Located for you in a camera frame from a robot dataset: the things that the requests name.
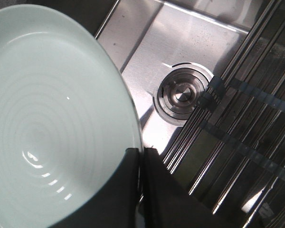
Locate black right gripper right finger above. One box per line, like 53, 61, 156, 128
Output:
142, 148, 234, 228

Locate stainless steel sink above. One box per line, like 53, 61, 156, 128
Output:
92, 0, 285, 228

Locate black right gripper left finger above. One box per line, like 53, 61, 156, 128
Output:
51, 148, 140, 228

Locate roll-up steel drying rack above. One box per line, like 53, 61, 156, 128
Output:
164, 0, 285, 228

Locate mint green round plate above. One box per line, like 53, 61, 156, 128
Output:
0, 4, 143, 228

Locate round steel sink drain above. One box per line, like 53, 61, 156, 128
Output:
153, 62, 213, 126

